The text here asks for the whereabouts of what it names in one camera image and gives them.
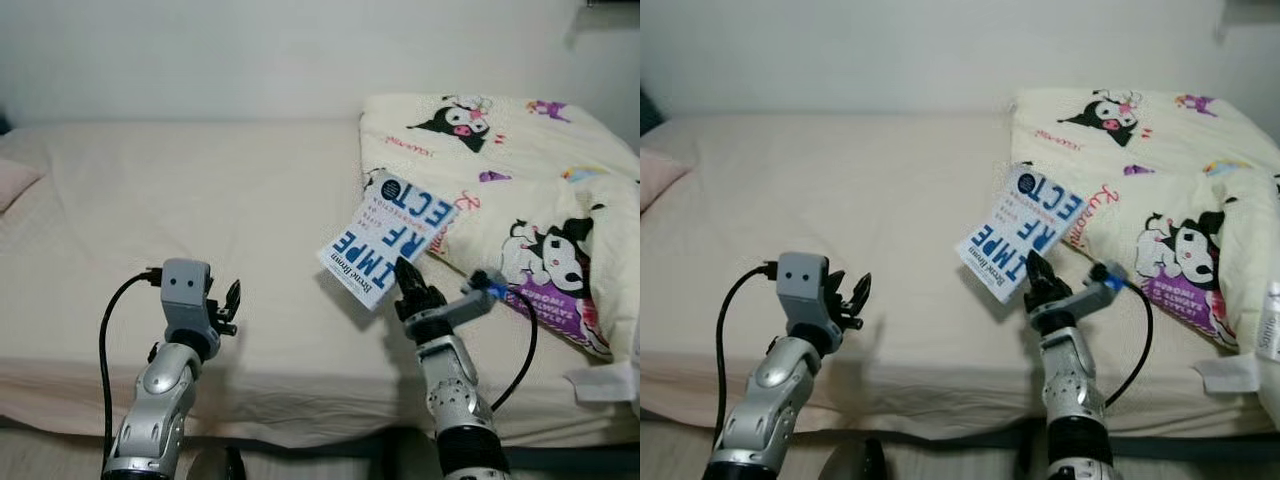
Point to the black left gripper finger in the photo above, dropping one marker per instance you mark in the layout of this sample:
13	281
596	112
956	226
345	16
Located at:
860	295
233	300

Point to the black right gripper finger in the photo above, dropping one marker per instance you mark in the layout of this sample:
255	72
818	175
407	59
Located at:
1036	275
408	280

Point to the white book blue lettering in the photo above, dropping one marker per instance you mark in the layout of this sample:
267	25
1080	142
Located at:
1020	235
390	235

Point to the pink patterned pillow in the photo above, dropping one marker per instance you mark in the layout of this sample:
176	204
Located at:
15	185
660	180

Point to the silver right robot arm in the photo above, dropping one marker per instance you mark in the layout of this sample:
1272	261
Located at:
1070	390
455	390

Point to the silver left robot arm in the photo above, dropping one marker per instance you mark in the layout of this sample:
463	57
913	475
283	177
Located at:
770	400
160	400

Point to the beige sheeted mattress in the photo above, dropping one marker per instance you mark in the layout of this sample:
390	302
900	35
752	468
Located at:
850	200
200	200

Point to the cream cartoon print blanket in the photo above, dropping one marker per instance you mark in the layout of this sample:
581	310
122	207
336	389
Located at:
520	140
1170	140

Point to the white flat packet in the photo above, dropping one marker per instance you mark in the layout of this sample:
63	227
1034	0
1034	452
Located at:
600	383
1230	373

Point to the white plastic bottle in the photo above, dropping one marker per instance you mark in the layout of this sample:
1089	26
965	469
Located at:
1271	325

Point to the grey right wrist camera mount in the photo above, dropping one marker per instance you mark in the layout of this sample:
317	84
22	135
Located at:
1090	295
470	305

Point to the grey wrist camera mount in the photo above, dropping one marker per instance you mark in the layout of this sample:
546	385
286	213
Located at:
187	290
803	285
470	305
1090	295

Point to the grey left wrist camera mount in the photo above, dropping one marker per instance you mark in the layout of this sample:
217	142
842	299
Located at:
187	290
803	285

